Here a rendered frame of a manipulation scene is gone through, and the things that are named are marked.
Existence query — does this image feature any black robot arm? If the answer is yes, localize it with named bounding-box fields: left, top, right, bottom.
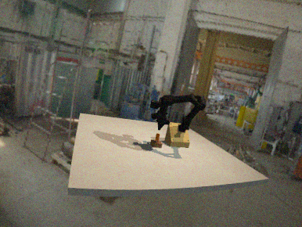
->
left=150, top=94, right=206, bottom=133

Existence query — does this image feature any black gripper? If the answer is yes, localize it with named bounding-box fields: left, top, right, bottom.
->
left=156, top=110, right=170, bottom=130

